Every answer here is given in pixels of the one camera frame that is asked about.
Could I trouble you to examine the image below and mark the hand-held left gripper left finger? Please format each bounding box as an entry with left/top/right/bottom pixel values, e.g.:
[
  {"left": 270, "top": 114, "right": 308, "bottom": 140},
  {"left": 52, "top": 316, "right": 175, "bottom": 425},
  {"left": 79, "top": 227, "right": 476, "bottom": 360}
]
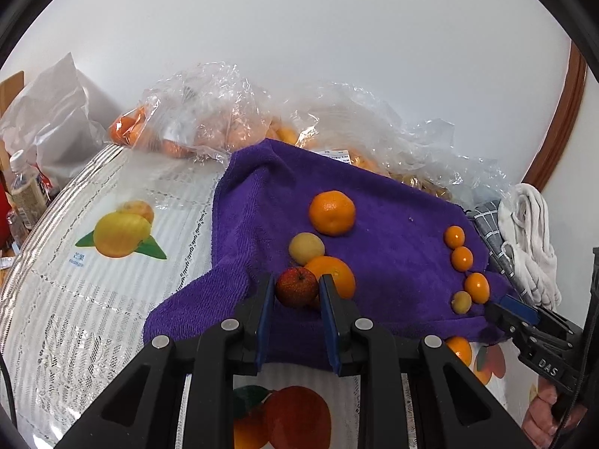
[{"left": 54, "top": 274, "right": 277, "bottom": 449}]

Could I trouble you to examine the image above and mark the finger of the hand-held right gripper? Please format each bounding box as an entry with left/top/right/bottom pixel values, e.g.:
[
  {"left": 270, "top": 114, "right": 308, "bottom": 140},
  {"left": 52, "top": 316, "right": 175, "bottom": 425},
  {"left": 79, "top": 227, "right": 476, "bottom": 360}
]
[
  {"left": 485, "top": 302, "right": 532, "bottom": 343},
  {"left": 500, "top": 295, "right": 569, "bottom": 334}
]

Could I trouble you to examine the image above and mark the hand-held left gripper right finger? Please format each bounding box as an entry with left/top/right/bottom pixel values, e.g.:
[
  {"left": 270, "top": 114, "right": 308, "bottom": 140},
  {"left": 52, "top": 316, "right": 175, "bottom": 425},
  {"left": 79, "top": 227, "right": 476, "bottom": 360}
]
[{"left": 319, "top": 275, "right": 536, "bottom": 449}]

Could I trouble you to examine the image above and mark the small red fruit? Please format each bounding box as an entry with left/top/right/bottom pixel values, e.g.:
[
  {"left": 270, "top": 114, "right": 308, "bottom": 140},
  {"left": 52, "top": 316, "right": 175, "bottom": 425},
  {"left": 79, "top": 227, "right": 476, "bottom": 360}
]
[{"left": 276, "top": 266, "right": 319, "bottom": 309}]

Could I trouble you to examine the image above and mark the orange mandarin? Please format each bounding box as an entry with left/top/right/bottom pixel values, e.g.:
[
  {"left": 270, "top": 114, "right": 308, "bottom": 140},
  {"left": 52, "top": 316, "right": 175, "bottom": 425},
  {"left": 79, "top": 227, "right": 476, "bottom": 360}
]
[
  {"left": 309, "top": 190, "right": 357, "bottom": 237},
  {"left": 304, "top": 256, "right": 357, "bottom": 300},
  {"left": 444, "top": 336, "right": 473, "bottom": 364}
]

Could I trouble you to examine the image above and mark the yellow round fruit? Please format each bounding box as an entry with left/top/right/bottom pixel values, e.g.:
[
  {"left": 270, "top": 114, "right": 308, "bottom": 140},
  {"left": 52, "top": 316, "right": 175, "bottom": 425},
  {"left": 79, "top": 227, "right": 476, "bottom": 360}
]
[{"left": 288, "top": 232, "right": 325, "bottom": 266}]

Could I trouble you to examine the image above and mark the person's right hand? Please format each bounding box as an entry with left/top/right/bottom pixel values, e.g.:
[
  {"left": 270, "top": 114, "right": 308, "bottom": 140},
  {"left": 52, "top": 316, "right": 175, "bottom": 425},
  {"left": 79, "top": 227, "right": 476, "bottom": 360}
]
[{"left": 521, "top": 374, "right": 578, "bottom": 449}]

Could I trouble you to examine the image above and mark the white striped towel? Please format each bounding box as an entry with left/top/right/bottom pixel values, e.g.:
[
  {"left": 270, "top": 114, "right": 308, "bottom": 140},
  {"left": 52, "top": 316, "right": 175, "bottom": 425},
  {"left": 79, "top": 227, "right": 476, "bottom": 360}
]
[{"left": 497, "top": 183, "right": 562, "bottom": 310}]

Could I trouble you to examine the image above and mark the grey checked cloth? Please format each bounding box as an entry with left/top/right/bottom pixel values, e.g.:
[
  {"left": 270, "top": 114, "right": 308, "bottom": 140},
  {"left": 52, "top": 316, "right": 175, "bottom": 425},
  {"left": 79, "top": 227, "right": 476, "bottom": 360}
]
[{"left": 465, "top": 199, "right": 521, "bottom": 293}]

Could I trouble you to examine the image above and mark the purple towel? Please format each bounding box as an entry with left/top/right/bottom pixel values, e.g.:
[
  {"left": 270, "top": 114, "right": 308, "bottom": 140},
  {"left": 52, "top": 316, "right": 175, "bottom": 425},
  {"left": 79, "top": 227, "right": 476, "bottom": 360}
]
[{"left": 143, "top": 138, "right": 520, "bottom": 370}]

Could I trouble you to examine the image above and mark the fruit print tablecloth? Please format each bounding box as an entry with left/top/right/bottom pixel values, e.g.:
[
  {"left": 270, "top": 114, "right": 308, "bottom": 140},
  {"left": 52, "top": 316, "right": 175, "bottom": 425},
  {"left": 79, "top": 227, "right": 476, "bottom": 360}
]
[{"left": 0, "top": 143, "right": 555, "bottom": 449}]

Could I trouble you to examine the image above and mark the clear crumpled plastic bag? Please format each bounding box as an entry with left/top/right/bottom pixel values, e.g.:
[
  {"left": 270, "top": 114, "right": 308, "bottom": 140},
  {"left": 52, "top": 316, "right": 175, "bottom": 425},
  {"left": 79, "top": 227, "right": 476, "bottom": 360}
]
[{"left": 267, "top": 83, "right": 512, "bottom": 207}]

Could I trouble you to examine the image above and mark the clear plastic bag of mandarins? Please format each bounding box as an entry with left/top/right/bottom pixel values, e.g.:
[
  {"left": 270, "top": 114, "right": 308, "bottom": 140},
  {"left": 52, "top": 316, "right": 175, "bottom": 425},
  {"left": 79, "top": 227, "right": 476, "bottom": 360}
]
[{"left": 109, "top": 62, "right": 263, "bottom": 162}]

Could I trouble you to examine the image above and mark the clear plastic water bottle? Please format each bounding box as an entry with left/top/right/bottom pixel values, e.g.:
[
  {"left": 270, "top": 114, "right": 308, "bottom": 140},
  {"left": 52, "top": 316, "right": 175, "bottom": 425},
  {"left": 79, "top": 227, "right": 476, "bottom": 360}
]
[{"left": 9, "top": 150, "right": 51, "bottom": 229}]

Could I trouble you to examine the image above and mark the white plastic bag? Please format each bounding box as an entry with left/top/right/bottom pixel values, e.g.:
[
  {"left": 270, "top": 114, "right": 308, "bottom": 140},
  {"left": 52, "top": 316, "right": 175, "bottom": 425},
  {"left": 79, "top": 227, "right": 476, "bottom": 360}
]
[{"left": 0, "top": 53, "right": 109, "bottom": 189}]

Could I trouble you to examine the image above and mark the brown wooden board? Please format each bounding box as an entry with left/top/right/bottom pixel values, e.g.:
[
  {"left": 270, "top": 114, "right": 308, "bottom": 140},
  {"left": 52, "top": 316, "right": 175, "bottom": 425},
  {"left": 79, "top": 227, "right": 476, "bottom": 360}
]
[{"left": 0, "top": 71, "right": 25, "bottom": 120}]

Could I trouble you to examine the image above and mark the brown wooden frame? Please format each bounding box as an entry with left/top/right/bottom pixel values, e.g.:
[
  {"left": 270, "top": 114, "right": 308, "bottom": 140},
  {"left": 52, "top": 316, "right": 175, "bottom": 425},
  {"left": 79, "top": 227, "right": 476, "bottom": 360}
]
[{"left": 521, "top": 41, "right": 589, "bottom": 192}]

